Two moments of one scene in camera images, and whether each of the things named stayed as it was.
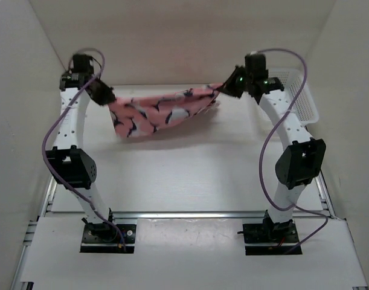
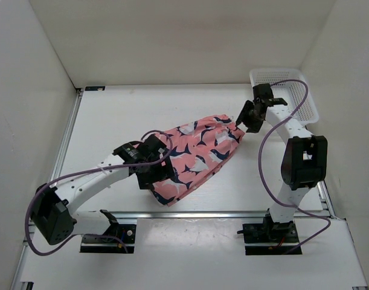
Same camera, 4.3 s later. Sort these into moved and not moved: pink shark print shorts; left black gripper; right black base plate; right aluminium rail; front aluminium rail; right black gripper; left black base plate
Moved: left black gripper; pink shark print shorts; right black gripper
Not moved: right black base plate; left black base plate; right aluminium rail; front aluminium rail
